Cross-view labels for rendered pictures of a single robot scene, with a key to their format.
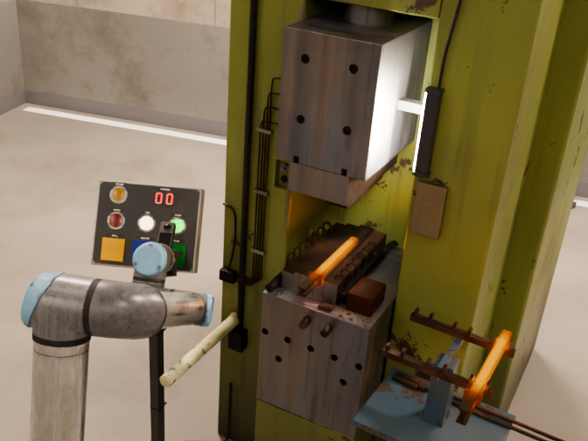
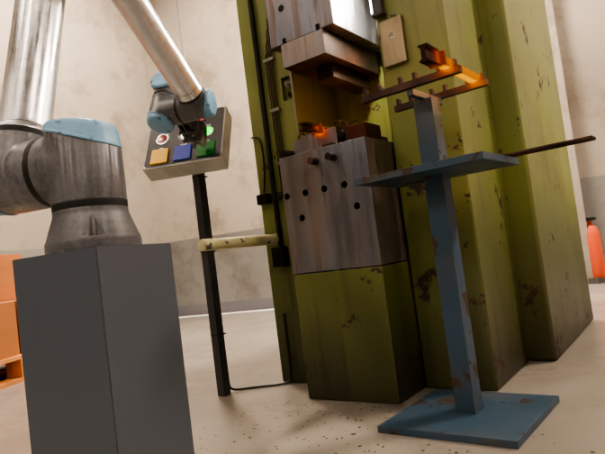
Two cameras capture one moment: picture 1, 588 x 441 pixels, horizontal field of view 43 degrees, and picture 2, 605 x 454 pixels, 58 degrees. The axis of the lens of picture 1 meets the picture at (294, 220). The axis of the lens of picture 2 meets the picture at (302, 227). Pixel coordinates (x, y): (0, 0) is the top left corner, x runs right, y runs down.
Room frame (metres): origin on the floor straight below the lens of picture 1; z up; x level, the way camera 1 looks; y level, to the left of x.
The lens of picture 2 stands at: (0.02, -0.32, 0.54)
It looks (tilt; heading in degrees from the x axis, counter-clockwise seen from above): 3 degrees up; 10
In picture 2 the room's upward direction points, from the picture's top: 7 degrees counter-clockwise
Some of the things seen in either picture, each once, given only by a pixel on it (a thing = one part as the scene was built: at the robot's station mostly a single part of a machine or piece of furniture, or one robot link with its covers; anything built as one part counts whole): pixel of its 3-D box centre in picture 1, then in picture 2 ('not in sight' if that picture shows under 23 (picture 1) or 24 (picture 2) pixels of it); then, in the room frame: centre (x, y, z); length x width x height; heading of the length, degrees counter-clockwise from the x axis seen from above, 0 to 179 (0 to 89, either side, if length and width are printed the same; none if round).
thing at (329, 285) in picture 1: (336, 258); (343, 146); (2.24, -0.16, 0.96); 0.42 x 0.20 x 0.09; 154
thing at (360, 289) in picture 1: (366, 296); (363, 134); (2.03, -0.25, 0.95); 0.12 x 0.09 x 0.07; 154
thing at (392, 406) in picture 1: (435, 420); (436, 171); (1.71, -0.46, 0.74); 0.40 x 0.30 x 0.02; 61
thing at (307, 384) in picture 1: (344, 325); (365, 208); (2.23, -0.21, 0.69); 0.56 x 0.38 x 0.45; 154
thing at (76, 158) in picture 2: not in sight; (82, 163); (1.07, 0.30, 0.79); 0.17 x 0.15 x 0.18; 83
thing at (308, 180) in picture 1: (346, 162); (331, 60); (2.24, -0.16, 1.32); 0.42 x 0.20 x 0.10; 154
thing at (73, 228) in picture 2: not in sight; (92, 227); (1.07, 0.30, 0.65); 0.19 x 0.19 x 0.10
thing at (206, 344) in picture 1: (202, 347); (241, 241); (2.12, 0.29, 0.62); 0.44 x 0.05 x 0.05; 154
